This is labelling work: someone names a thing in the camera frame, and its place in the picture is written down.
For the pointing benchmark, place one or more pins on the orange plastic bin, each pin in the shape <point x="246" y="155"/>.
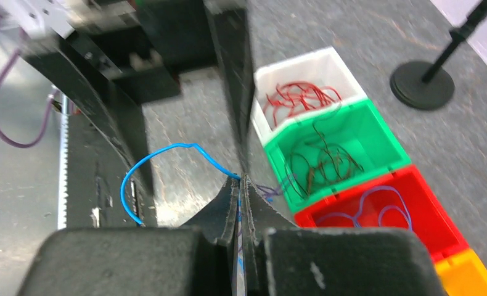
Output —
<point x="463" y="274"/>

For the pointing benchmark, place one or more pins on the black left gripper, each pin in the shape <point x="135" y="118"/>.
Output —
<point x="113" y="64"/>

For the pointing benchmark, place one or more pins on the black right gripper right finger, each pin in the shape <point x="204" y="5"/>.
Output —
<point x="269" y="249"/>

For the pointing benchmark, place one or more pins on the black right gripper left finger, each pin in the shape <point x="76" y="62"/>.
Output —
<point x="214" y="267"/>

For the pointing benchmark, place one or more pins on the red plastic bin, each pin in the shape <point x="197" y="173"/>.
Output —
<point x="401" y="199"/>

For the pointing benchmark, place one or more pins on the green plastic bin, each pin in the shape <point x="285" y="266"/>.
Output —
<point x="332" y="152"/>

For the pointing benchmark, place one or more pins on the black microphone stand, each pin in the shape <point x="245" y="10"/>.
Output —
<point x="428" y="86"/>

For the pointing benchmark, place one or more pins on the white transparent plastic bin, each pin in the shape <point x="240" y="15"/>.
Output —
<point x="323" y="67"/>

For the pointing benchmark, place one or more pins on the white cable duct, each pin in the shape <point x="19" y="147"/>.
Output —
<point x="63" y="164"/>

